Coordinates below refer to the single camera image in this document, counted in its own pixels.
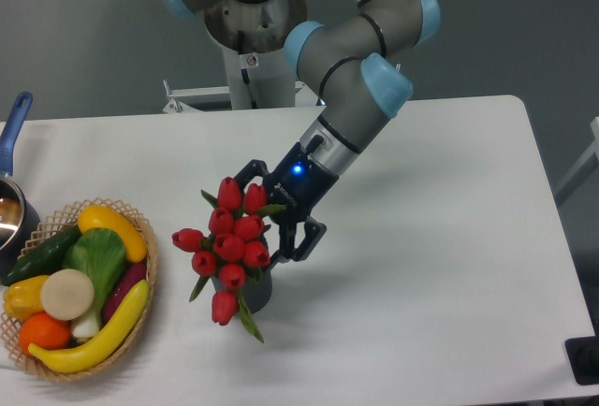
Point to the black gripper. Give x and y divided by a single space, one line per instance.
299 183

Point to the red tulip bouquet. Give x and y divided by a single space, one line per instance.
233 252

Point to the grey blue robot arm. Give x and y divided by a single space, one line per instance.
268 46

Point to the dark grey ribbed vase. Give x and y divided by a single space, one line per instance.
257 291

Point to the purple sweet potato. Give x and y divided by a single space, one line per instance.
130 277

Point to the yellow squash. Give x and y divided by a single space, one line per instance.
100 216

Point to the green lettuce bok choy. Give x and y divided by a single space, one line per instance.
100 254

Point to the woven wicker basket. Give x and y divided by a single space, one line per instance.
57 222

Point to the beige round disc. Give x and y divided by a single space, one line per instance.
67 294

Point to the green cucumber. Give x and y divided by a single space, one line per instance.
44 259

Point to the yellow banana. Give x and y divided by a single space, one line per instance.
104 343

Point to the orange fruit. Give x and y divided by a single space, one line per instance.
44 331

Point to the yellow bell pepper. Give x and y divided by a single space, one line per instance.
23 299

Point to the black device at table edge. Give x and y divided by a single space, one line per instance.
583 357

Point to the white metal base frame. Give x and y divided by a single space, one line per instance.
218 98

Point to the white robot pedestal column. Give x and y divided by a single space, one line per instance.
259 79

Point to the blue handled saucepan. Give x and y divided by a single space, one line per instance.
18 217

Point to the white furniture frame at right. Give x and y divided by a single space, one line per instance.
580 171

